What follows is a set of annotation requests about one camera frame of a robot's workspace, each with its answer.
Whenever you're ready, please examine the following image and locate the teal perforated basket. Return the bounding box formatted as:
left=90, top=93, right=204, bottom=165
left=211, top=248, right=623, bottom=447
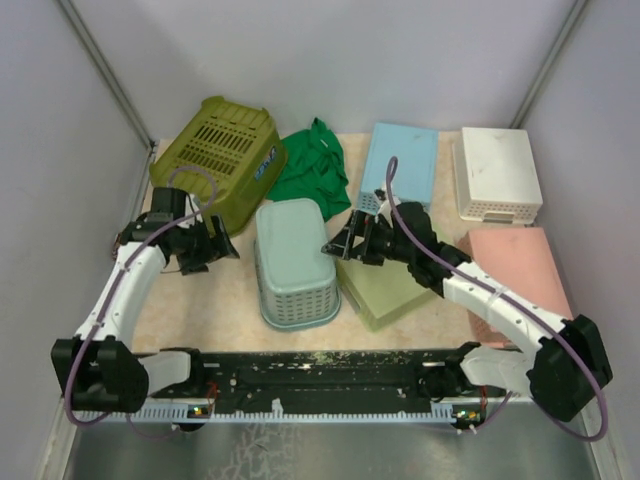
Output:
left=254, top=198, right=341, bottom=331

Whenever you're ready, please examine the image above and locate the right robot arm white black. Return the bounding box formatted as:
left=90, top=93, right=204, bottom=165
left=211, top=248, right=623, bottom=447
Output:
left=322, top=202, right=613, bottom=422

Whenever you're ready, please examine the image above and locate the brown small pouch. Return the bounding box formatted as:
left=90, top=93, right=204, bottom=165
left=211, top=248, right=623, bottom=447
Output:
left=111, top=232, right=122, bottom=260

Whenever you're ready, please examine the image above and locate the white perforated basket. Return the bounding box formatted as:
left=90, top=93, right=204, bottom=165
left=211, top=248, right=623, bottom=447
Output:
left=452, top=127, right=543, bottom=225

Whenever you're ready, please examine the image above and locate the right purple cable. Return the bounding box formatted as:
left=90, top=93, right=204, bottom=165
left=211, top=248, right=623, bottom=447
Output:
left=384, top=155, right=609, bottom=443

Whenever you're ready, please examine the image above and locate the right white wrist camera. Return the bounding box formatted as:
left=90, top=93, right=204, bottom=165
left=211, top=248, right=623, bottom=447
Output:
left=374, top=187, right=401, bottom=221

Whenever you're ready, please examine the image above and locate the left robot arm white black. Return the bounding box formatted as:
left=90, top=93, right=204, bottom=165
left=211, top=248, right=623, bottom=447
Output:
left=51, top=187, right=239, bottom=419

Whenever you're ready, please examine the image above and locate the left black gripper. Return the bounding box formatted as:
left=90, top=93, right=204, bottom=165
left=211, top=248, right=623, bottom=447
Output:
left=172, top=211, right=238, bottom=275

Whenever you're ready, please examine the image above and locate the green cloth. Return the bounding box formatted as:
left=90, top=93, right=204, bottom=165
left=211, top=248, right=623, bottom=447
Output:
left=266, top=118, right=351, bottom=222

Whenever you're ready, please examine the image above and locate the light blue perforated basket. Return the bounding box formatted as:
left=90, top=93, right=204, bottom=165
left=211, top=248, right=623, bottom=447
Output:
left=356, top=122, right=439, bottom=214

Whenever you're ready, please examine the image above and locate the pink perforated basket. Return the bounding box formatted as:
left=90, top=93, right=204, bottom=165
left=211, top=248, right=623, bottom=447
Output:
left=457, top=227, right=574, bottom=319

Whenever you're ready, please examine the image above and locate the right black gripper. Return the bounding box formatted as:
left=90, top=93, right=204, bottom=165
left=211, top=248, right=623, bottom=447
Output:
left=322, top=209, right=415, bottom=266

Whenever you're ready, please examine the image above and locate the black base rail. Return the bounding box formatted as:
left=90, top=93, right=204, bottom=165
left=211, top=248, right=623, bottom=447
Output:
left=134, top=349, right=531, bottom=416

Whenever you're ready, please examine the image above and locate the large olive green container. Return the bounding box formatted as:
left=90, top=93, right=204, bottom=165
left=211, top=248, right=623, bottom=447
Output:
left=149, top=96, right=288, bottom=236

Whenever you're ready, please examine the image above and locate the light blue cable duct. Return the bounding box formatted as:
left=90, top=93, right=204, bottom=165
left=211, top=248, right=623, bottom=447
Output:
left=134, top=399, right=496, bottom=424

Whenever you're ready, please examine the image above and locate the light green shallow tray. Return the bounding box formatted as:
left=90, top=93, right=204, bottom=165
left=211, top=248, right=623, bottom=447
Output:
left=335, top=219, right=457, bottom=335

